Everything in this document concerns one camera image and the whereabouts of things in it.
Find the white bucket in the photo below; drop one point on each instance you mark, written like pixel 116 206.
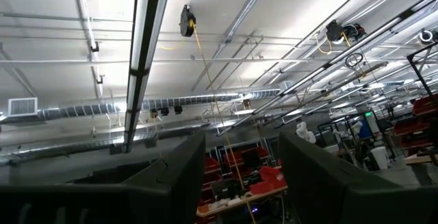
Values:
pixel 380 158

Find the black metal stand frame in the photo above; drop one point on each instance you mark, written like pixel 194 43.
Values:
pixel 415 68

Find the silver ribbed air duct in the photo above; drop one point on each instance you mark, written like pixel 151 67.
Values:
pixel 191 100

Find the red storage bins rack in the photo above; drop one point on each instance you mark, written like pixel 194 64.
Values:
pixel 422 107

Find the green exit sign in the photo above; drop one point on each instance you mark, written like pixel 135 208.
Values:
pixel 368 114

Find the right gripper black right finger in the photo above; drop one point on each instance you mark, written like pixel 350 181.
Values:
pixel 335 196

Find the grey smooth air duct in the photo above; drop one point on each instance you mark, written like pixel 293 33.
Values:
pixel 85 146

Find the white robot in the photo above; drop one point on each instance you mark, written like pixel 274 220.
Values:
pixel 304 133

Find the wooden table with red bins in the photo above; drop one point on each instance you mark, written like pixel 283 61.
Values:
pixel 263 186

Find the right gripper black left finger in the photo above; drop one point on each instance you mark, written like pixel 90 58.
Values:
pixel 137 203

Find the long black ceiling light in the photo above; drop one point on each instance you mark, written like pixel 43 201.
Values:
pixel 141 46

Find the white ceiling vent grille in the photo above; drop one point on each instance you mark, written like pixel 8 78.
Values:
pixel 22 107

